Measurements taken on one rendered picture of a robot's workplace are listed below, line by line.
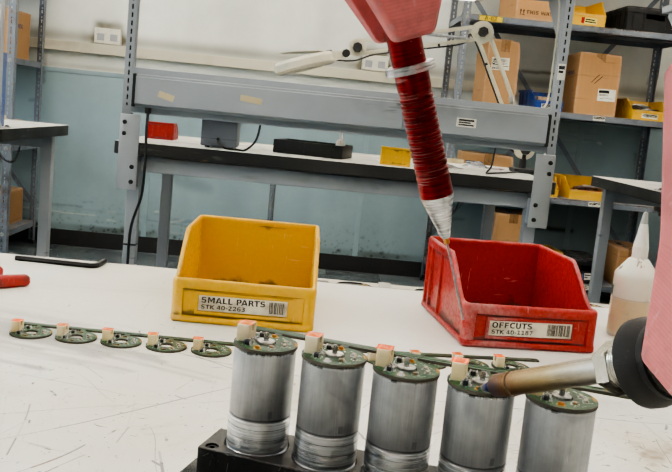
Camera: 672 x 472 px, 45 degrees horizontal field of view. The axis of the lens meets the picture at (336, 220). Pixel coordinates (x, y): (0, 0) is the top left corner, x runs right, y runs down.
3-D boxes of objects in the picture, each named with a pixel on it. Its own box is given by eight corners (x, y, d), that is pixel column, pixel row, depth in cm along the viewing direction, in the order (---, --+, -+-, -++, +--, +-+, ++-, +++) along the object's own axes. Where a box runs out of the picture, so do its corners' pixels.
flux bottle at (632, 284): (643, 332, 67) (661, 211, 65) (655, 343, 63) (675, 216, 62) (601, 327, 67) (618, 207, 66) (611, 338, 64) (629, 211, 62)
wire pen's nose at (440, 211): (423, 239, 28) (414, 197, 27) (452, 229, 28) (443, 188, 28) (439, 246, 27) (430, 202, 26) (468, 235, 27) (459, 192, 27)
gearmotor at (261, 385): (272, 483, 31) (284, 353, 30) (213, 469, 32) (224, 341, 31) (294, 459, 33) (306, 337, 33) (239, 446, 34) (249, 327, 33)
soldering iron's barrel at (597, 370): (480, 411, 27) (629, 394, 22) (473, 364, 28) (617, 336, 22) (514, 407, 28) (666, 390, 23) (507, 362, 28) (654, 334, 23)
